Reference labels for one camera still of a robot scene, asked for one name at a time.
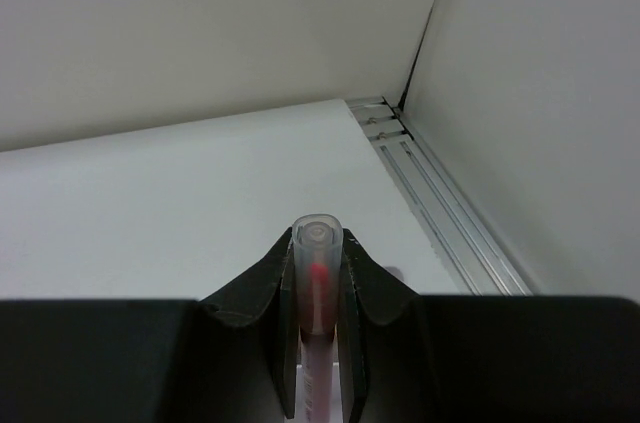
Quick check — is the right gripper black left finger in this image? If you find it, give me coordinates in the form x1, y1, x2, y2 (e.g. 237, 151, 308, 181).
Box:
1, 233, 297, 422

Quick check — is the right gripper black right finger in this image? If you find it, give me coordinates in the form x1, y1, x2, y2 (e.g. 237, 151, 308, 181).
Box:
338, 233, 639, 422

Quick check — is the pink highlighter pen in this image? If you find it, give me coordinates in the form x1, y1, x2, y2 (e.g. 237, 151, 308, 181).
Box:
292, 214, 343, 422

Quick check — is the aluminium rail frame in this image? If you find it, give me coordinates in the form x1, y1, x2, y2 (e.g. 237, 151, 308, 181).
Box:
347, 97, 535, 296

